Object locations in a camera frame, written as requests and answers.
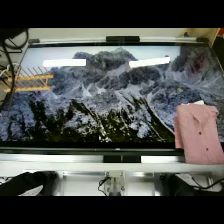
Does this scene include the wooden rack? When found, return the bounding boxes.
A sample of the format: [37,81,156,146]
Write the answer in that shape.
[2,65,55,94]

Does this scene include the pink button shirt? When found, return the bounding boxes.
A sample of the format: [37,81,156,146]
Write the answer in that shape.
[173,100,224,165]

